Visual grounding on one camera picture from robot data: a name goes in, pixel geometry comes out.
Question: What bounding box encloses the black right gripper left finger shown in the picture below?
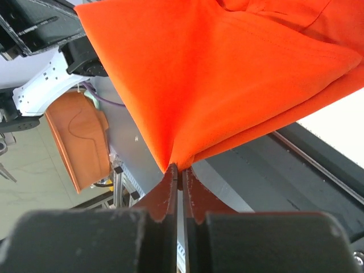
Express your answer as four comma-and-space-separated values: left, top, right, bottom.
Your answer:
1, 164, 177, 272

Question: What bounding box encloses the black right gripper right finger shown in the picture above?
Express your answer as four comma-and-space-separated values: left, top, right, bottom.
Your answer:
181, 168, 361, 272

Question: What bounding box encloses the orange t shirt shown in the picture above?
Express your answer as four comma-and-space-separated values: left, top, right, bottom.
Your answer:
75, 1, 363, 171

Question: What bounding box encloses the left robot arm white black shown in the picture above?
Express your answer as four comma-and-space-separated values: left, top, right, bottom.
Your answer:
1, 1, 107, 134

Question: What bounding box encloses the orange chair seat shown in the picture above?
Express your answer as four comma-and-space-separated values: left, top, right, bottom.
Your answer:
45, 92, 111, 193

